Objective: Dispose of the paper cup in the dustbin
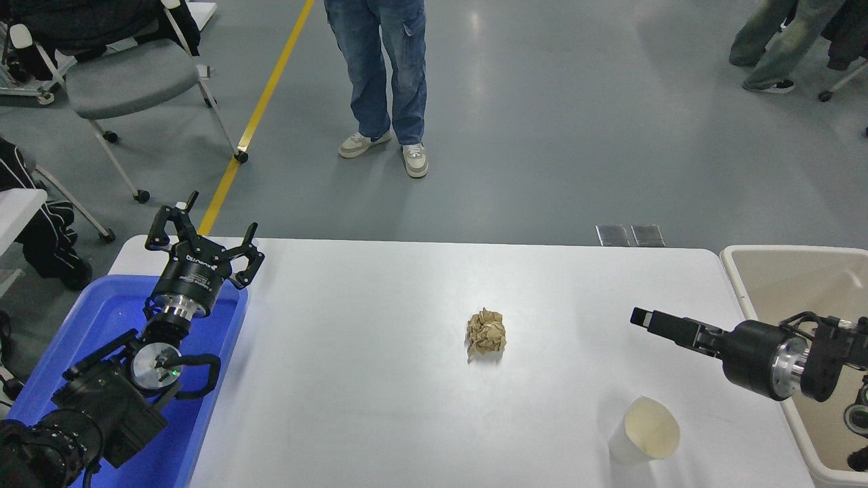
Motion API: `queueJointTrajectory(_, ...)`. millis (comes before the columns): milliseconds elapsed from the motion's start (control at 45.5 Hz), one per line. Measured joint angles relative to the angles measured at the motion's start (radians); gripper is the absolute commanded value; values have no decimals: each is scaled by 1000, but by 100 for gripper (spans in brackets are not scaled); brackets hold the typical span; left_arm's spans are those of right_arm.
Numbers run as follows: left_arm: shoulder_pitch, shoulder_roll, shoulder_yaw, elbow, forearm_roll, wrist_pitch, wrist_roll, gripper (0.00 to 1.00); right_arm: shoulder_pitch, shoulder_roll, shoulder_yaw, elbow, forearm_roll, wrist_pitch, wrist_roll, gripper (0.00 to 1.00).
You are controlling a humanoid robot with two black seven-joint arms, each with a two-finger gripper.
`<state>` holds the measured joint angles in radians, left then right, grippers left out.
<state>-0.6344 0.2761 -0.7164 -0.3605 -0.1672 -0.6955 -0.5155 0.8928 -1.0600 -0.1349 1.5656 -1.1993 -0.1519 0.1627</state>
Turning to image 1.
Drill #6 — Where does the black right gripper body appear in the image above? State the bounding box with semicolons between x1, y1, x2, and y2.
720;321;791;399

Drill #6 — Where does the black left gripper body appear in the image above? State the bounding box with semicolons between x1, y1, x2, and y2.
151;236;235;316

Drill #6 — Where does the white paper cup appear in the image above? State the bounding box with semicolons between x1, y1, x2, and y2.
608;396;681;467

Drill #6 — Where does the large pale plastic bin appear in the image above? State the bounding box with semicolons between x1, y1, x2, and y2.
720;245;868;488

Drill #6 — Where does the grey chair leg with caster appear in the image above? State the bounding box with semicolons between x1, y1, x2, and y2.
34;166;117;245

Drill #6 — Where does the blue plastic tray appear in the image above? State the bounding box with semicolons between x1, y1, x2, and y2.
7;273;250;488

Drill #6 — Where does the person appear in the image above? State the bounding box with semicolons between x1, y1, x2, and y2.
0;136;94;291
728;0;848;94
323;0;429;179

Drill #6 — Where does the small white table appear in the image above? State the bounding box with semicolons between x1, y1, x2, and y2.
0;188;48;255

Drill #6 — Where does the grey wheeled chair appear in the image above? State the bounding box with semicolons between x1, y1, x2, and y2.
7;0;249;204

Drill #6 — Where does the crumpled tan paper ball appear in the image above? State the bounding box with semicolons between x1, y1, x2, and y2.
466;308;507;359

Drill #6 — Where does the black jacket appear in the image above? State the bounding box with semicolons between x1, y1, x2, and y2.
0;0;201;58

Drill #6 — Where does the white chair leg with caster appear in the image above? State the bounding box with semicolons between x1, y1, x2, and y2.
817;58;868;102

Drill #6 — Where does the black garment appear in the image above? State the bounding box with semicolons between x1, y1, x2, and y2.
821;0;868;70

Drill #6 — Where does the white wheeled frame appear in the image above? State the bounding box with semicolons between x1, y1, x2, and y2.
0;20;75;106

